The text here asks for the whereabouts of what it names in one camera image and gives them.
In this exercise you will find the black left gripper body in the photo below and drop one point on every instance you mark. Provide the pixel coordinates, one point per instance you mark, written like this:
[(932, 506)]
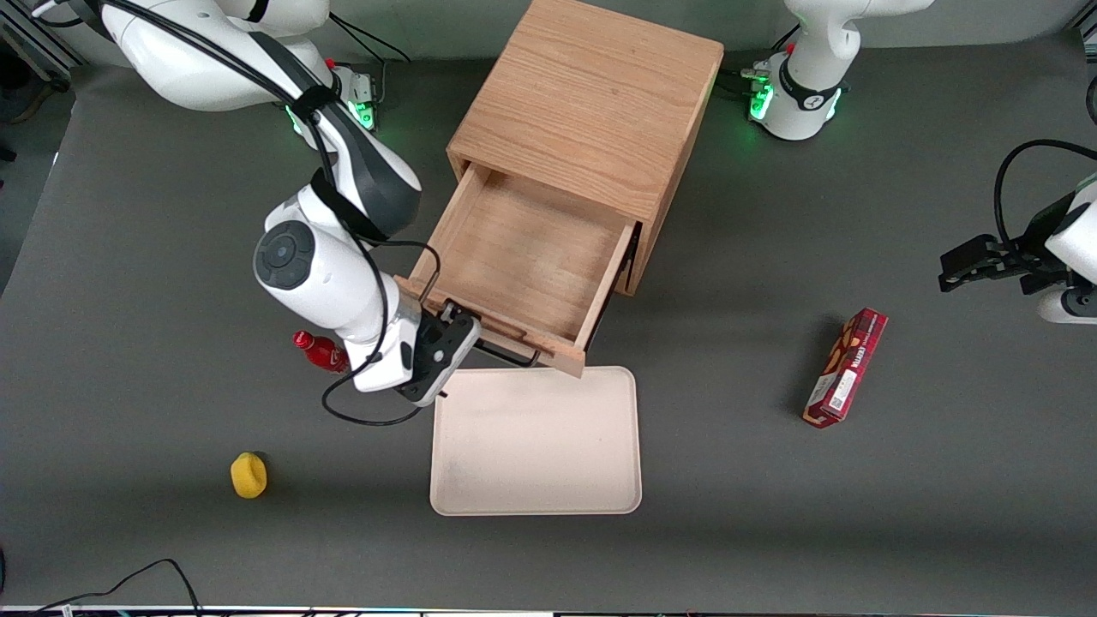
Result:
[(1026, 254)]

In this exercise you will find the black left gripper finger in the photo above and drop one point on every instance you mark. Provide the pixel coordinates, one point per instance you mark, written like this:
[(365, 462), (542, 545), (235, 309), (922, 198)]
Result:
[(968, 261), (1041, 283)]

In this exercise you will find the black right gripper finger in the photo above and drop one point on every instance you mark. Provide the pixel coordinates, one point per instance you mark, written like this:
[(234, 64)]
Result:
[(461, 326), (428, 377)]

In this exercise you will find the wooden drawer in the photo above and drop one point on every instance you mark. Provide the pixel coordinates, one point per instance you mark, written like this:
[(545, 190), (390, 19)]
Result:
[(531, 257)]

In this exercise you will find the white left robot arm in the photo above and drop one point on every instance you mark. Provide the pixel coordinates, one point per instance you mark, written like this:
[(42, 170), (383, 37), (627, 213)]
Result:
[(801, 94)]

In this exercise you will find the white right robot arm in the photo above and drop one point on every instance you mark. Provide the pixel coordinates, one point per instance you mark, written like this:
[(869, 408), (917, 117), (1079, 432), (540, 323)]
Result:
[(317, 274)]

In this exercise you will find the wooden drawer cabinet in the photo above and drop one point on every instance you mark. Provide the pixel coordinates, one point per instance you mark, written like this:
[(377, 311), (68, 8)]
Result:
[(591, 103)]

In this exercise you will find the red bottle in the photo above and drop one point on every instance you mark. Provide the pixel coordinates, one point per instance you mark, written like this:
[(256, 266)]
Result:
[(321, 351)]

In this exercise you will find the cream rectangular plastic tray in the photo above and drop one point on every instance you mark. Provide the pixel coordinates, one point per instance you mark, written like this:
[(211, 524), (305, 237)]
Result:
[(536, 441)]

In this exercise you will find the red tartan shortbread box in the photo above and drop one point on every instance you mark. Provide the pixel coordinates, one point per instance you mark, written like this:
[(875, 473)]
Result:
[(847, 367)]

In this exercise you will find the yellow lemon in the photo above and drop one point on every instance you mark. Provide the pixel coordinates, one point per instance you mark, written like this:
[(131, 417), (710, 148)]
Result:
[(248, 476)]

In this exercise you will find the aluminium frame profile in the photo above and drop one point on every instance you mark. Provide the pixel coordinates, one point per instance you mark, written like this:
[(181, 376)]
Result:
[(34, 34)]

